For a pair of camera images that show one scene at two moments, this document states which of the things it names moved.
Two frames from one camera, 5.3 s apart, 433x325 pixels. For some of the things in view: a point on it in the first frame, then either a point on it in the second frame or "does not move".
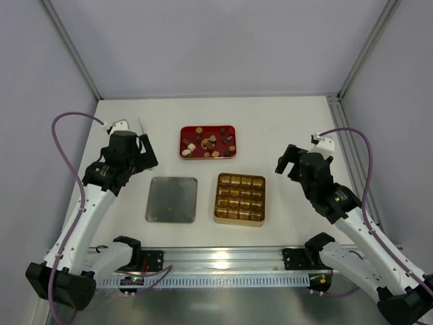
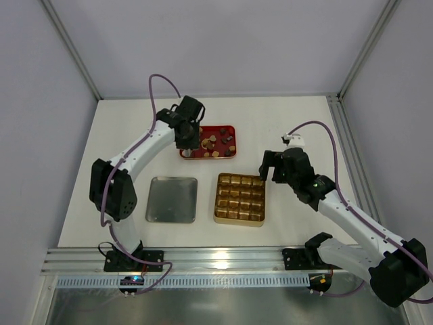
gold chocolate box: x=240 y=200 does not move
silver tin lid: x=171 y=200 does not move
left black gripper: x=144 y=158 to x=189 y=143
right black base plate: x=295 y=258 does not move
